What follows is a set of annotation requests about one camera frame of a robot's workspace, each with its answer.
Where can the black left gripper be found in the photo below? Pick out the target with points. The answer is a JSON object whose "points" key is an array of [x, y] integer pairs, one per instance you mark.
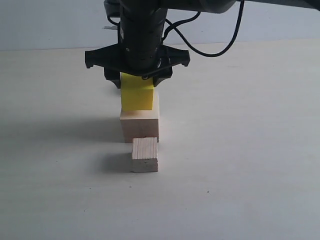
{"points": [[139, 50]]}

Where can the yellow cube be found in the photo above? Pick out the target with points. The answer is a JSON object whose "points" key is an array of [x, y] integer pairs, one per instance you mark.
{"points": [[137, 94]]}

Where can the large wooden cube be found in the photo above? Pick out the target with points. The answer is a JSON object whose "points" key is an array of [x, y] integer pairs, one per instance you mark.
{"points": [[141, 123]]}

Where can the medium wooden cube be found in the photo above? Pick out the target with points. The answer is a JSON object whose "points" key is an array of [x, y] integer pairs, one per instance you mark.
{"points": [[144, 155]]}

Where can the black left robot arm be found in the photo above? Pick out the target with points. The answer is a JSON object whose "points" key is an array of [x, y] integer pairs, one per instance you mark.
{"points": [[185, 11]]}

